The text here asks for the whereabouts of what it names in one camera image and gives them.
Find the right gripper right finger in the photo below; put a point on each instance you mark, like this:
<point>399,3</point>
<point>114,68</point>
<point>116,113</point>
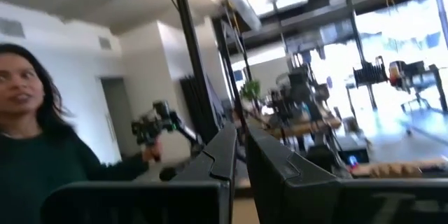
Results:
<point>315,199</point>

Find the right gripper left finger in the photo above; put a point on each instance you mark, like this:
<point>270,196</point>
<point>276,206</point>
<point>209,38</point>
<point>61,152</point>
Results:
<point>175,199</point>

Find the person's hand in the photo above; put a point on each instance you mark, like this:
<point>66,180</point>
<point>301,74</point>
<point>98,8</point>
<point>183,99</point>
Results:
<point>152,151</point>

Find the black device with lit screen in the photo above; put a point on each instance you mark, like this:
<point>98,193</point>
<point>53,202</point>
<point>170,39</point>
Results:
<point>353,157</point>

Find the grey door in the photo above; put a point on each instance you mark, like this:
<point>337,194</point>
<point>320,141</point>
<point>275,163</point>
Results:
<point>115,112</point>

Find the background robot workstation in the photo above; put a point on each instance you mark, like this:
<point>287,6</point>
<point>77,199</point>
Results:
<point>301,87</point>

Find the green potted plant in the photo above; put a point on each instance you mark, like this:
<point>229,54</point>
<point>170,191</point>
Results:
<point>251,90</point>

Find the black equipment stand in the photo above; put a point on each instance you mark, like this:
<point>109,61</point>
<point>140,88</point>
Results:
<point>371,73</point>

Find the person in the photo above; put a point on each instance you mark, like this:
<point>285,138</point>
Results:
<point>28,168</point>

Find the black aluminium rig frame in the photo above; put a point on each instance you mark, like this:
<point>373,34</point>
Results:
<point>192,42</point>

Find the silver ventilation duct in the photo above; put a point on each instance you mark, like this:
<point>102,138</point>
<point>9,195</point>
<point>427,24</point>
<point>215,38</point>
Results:
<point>238,3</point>

